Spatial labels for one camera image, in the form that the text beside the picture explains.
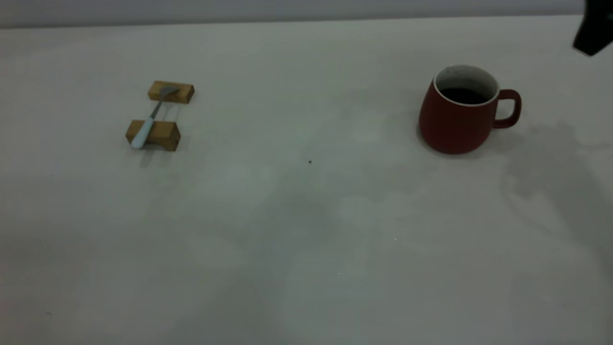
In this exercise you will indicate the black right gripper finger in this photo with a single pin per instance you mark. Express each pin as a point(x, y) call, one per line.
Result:
point(595, 28)

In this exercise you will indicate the red ceramic cup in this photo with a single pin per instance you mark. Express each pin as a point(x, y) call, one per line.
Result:
point(452, 124)

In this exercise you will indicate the flat wooden block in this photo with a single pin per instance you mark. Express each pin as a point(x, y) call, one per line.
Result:
point(181, 93)

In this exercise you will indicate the arched wooden block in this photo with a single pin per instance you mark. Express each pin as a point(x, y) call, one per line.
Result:
point(165, 135)

